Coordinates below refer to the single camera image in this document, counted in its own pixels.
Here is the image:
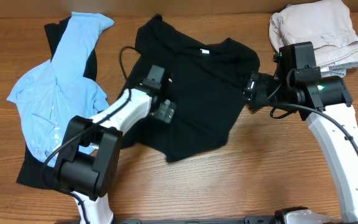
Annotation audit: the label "black t-shirt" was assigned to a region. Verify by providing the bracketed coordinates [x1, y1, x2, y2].
[122, 14, 260, 162]

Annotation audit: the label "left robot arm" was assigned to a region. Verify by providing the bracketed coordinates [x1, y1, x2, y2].
[53, 65, 176, 223]

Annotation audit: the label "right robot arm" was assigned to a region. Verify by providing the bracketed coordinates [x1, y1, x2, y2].
[243, 42, 358, 223]

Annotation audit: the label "folded beige trousers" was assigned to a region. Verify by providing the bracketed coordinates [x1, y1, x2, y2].
[269, 0, 358, 78]

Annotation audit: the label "light blue shirt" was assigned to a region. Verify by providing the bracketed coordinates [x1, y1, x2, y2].
[6, 11, 115, 168]

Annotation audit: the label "black garment under pile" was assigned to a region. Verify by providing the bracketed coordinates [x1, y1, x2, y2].
[16, 17, 98, 190]

